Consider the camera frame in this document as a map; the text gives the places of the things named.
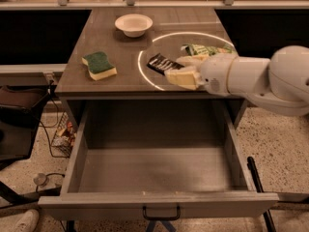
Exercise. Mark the black chair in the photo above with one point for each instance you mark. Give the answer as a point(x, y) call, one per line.
point(20, 116)

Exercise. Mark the dark rxbar chocolate bar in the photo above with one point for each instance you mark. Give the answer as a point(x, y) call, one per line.
point(161, 64)

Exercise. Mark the grey wooden cabinet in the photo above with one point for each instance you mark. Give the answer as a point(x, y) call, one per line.
point(135, 95)

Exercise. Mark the white shoe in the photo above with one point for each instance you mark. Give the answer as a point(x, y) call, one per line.
point(28, 222)

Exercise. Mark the wire basket with items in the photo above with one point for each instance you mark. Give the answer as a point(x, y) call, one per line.
point(64, 136)

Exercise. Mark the black pole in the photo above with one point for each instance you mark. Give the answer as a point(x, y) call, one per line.
point(258, 185)

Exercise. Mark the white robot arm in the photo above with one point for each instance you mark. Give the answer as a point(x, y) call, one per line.
point(279, 84)

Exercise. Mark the green yellow sponge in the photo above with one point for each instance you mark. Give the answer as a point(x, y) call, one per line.
point(98, 65)

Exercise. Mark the green chip bag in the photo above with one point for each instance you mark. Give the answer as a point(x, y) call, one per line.
point(193, 49)

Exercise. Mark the black drawer handle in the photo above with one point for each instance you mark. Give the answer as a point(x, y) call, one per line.
point(165, 214)

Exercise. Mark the small round grey object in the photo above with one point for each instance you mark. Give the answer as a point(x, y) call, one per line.
point(40, 180)

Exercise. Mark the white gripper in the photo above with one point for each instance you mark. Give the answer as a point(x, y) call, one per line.
point(214, 72)

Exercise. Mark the white ceramic bowl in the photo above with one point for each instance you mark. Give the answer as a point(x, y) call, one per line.
point(133, 25)

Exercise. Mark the open grey top drawer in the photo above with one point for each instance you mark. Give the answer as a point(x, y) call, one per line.
point(115, 170)

